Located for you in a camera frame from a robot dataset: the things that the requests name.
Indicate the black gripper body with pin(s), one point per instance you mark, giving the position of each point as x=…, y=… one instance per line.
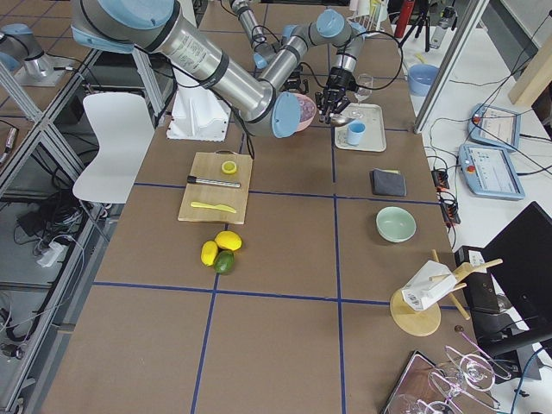
x=337, y=80
x=296, y=83

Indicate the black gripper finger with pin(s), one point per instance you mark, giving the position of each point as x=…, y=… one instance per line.
x=338, y=107
x=326, y=107

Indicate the stainless steel ice scoop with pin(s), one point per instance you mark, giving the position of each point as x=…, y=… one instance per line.
x=340, y=120

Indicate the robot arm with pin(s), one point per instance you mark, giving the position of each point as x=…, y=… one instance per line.
x=259, y=39
x=160, y=27

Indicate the pink bowl of ice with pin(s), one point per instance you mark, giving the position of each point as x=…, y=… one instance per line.
x=308, y=111

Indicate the light blue plastic cup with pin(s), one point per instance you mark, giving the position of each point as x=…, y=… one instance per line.
x=355, y=133

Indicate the clear wine glass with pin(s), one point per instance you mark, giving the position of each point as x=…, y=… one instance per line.
x=363, y=93

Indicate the cream serving tray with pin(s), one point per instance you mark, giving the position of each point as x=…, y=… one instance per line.
x=373, y=138

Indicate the blue bowl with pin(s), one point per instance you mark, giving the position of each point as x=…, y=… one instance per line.
x=420, y=78

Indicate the grey folded cloth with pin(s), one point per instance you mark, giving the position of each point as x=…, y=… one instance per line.
x=385, y=183

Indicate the lemon half slice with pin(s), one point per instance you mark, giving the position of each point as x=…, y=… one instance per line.
x=229, y=167

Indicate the wooden cutting board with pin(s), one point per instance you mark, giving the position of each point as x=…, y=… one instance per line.
x=208, y=165

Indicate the green bowl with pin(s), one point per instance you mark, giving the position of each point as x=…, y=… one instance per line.
x=395, y=224

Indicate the far teach pendant tablet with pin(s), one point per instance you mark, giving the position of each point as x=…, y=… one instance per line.
x=490, y=125

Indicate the teach pendant tablet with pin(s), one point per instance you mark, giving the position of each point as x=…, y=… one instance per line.
x=490, y=125
x=489, y=172

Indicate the yellow plastic knife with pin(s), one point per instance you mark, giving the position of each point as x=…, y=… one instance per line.
x=220, y=207

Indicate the near teach pendant tablet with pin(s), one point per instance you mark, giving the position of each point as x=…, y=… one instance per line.
x=489, y=172

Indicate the yellow lemon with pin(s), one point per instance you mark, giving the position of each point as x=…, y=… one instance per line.
x=209, y=253
x=228, y=240

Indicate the white chair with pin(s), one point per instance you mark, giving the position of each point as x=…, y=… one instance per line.
x=124, y=130

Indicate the white carton on stand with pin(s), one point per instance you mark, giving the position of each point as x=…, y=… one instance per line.
x=431, y=283

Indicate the wooden stand round base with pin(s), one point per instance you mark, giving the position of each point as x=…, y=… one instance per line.
x=426, y=322

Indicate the black monitor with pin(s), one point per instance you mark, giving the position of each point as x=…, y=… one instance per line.
x=524, y=246

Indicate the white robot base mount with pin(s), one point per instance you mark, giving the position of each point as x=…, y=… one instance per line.
x=197, y=115

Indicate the aluminium frame post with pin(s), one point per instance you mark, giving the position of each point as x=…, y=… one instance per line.
x=468, y=22

